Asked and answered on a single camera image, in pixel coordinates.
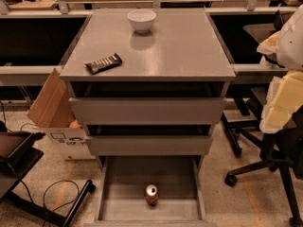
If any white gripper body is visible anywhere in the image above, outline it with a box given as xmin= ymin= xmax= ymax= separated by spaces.
xmin=259 ymin=71 xmax=303 ymax=134

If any red coke can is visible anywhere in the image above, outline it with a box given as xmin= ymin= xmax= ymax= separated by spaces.
xmin=144 ymin=184 xmax=158 ymax=206

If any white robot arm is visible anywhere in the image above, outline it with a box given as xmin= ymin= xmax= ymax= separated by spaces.
xmin=257 ymin=6 xmax=303 ymax=134

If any grey drawer cabinet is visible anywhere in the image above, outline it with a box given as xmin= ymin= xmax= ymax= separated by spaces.
xmin=59 ymin=7 xmax=237 ymax=163

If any grey top drawer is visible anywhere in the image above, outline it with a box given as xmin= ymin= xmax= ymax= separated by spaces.
xmin=69 ymin=97 xmax=225 ymax=125

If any grey open bottom drawer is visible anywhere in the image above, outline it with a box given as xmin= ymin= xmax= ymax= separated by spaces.
xmin=84 ymin=156 xmax=217 ymax=227

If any grey middle drawer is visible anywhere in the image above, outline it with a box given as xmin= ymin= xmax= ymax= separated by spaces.
xmin=86 ymin=135 xmax=212 ymax=156

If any black office chair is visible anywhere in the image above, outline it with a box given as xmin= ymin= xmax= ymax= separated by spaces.
xmin=224 ymin=105 xmax=303 ymax=227

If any white ceramic bowl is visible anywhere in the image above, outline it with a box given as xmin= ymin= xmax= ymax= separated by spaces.
xmin=127 ymin=9 xmax=156 ymax=33

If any dark wrapped snack bar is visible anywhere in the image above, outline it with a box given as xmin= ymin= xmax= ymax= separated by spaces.
xmin=85 ymin=53 xmax=122 ymax=74

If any orange object in box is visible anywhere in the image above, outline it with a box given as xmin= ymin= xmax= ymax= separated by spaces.
xmin=69 ymin=120 xmax=82 ymax=129

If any cardboard box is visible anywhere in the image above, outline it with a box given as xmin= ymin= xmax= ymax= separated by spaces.
xmin=27 ymin=69 xmax=94 ymax=160

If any black stand with tray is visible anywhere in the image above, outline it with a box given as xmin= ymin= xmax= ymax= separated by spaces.
xmin=0 ymin=121 xmax=96 ymax=227

